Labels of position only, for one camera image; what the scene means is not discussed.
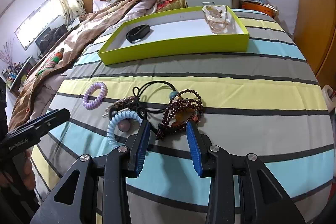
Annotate black wristband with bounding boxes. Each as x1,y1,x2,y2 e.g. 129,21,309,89
125,25,151,44

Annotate dark red bead bracelet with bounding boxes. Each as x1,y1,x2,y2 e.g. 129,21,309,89
155,89,204,140

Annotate blue spiral hair tie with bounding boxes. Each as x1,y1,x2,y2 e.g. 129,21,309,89
107,110,143,149

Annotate brown leopard hair clip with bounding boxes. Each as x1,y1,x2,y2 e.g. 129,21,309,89
104,98,137,118

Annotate black hair tie with balls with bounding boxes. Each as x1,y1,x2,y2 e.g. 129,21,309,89
119,86,147,132

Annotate person's left hand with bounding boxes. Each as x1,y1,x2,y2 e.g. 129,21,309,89
0,150,37,191

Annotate wooden wardrobe door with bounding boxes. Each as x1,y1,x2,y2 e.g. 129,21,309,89
293,0,336,80

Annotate brown blanket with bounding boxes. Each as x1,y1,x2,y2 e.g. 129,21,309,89
8,0,184,135

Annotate window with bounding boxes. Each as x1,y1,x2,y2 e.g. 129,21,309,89
14,0,66,50

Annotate green tray box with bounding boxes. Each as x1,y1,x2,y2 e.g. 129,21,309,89
98,6,250,65

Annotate red green plaid cloth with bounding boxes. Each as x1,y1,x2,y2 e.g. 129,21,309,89
35,48,65,76

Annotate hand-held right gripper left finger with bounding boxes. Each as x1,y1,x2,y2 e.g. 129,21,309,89
30,120,151,224

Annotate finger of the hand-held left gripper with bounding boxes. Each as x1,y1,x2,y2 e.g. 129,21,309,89
8,109,61,135
20,109,71,139

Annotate orange box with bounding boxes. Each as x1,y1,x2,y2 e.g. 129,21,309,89
241,0,279,18

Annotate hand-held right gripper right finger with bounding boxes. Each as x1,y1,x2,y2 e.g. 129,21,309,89
186,120,306,224

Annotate purple spiral hair tie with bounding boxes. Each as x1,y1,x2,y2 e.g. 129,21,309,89
83,82,108,108

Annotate striped bedsheet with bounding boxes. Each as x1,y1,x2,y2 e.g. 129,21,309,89
29,7,331,224

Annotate white tape roll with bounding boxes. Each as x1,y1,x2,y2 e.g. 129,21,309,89
322,84,336,109

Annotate black chair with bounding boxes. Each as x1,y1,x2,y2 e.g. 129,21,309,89
35,25,67,52

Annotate red yellow patterned quilt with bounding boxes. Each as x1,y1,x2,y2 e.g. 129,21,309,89
154,0,187,13

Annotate shelf with small bottles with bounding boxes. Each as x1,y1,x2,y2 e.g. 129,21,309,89
0,56,34,93

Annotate black hair tie teal bead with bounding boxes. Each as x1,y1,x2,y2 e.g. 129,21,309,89
133,80,181,109

